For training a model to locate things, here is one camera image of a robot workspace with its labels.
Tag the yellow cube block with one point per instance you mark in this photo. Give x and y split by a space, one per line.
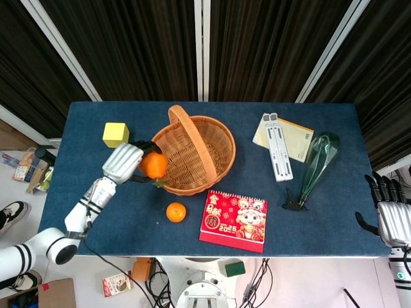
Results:
114 134

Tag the black rod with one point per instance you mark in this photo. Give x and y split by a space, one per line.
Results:
351 298

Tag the small printed food box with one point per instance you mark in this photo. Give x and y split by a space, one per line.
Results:
117 284

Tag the brown cardboard box red tape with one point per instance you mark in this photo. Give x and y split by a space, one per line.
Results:
57 293

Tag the black white sneaker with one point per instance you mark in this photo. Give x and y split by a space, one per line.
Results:
22 280
13 215

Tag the open carton with goods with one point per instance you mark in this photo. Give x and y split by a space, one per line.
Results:
32 171

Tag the beige notebook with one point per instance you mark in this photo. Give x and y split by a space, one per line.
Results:
297 138

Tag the red 2026 desk calendar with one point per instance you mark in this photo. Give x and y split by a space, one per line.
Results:
234 221

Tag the green spray bottle black trigger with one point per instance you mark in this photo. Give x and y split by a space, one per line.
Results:
321 157

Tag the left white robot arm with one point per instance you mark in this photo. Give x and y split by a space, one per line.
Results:
64 231

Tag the green block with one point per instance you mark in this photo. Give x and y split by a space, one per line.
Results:
235 269

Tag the white folding laptop stand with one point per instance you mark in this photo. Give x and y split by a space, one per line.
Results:
277 147

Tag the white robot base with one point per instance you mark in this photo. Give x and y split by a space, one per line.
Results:
202 285

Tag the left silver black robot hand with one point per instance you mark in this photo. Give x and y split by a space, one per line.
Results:
123 162

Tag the white partition rail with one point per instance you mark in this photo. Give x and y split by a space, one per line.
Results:
25 125

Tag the small round orange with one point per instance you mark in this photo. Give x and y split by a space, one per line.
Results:
176 212

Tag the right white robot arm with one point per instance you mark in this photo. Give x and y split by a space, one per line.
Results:
401 276

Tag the large orange with leaf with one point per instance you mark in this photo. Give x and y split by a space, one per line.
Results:
154 165

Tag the blue table cloth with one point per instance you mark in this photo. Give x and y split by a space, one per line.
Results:
128 231

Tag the black cylinder bottle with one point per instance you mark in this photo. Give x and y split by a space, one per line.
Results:
45 154

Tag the white partition post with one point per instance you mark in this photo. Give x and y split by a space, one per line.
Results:
330 51
202 48
64 51

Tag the orange box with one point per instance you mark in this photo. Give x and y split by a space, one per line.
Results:
141 269

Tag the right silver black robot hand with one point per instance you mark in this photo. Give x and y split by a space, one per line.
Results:
396 224

